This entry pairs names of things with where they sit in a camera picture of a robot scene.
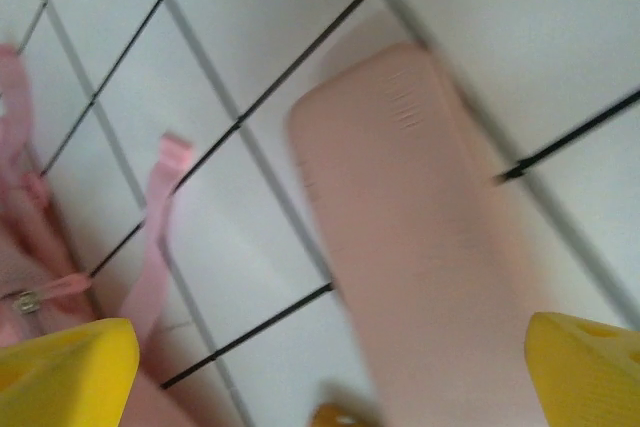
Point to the beige pencil case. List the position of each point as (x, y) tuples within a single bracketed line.
[(410, 222)]

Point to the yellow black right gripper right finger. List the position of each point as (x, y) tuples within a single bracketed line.
[(590, 377)]

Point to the pink backpack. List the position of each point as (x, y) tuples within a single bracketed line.
[(30, 257)]

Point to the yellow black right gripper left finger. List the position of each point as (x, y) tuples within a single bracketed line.
[(60, 377)]

